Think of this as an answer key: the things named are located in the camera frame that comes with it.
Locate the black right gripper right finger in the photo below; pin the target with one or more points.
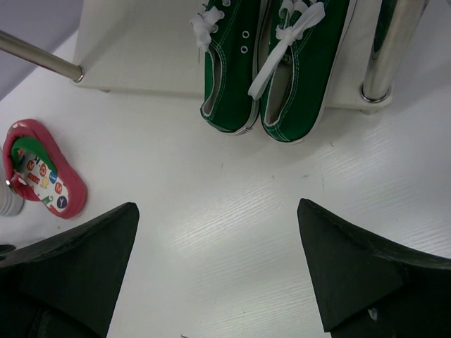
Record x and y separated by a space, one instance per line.
369 286

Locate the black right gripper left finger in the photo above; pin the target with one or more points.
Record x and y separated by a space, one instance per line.
68 285

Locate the green sneaker one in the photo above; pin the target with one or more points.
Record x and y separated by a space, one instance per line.
229 34
303 41

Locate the pink sandal far one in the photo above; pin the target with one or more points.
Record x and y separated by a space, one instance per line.
36 170

